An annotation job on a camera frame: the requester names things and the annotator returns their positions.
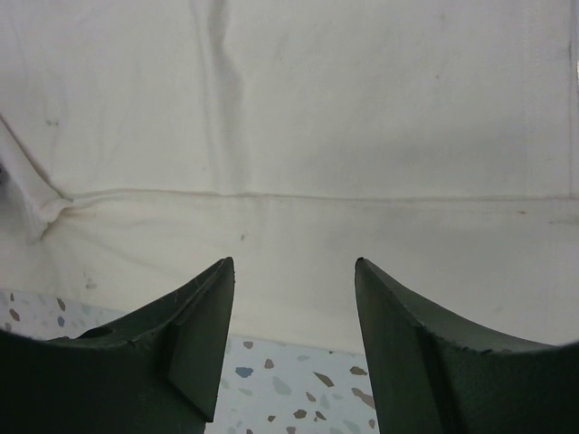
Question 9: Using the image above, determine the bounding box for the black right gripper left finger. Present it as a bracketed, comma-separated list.
[1, 258, 234, 433]

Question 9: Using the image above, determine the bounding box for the cream white t-shirt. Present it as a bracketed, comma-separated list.
[1, 1, 578, 352]

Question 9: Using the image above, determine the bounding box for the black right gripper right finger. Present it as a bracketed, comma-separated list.
[355, 258, 578, 433]

